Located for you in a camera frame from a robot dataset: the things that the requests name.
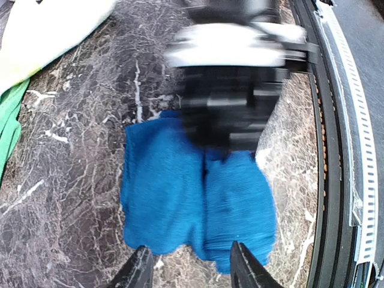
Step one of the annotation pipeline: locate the white slotted cable duct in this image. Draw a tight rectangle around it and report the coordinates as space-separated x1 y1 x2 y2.
315 1 380 264

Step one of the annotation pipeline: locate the green towel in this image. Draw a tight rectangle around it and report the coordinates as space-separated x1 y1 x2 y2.
0 79 30 177

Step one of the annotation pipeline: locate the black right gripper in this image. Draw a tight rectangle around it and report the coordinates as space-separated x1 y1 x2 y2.
180 66 290 151

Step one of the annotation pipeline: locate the black front rail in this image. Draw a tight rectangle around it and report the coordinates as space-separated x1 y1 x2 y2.
290 1 357 287

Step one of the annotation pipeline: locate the cream yellow cloth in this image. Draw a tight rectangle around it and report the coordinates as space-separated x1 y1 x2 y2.
1 1 116 92

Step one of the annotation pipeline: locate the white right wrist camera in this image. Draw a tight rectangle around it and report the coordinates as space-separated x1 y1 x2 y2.
164 22 307 68

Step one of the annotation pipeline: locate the royal blue towel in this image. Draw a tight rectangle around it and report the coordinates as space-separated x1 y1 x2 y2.
121 111 277 274

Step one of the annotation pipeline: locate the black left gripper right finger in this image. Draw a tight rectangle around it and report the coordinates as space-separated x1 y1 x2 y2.
230 241 283 288

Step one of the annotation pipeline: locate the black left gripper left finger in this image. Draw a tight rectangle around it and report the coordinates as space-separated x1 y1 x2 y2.
106 245 154 288

